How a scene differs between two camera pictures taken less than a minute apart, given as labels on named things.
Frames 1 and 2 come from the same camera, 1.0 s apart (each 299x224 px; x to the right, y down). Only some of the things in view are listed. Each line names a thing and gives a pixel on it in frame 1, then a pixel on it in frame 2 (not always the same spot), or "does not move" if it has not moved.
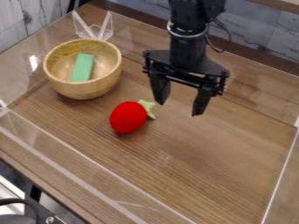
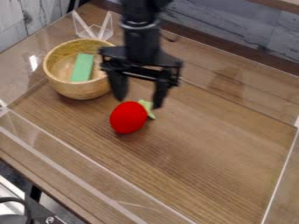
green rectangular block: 83,67 does not move
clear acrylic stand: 93,31 does not move
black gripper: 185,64 -> 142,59
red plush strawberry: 130,115 does not move
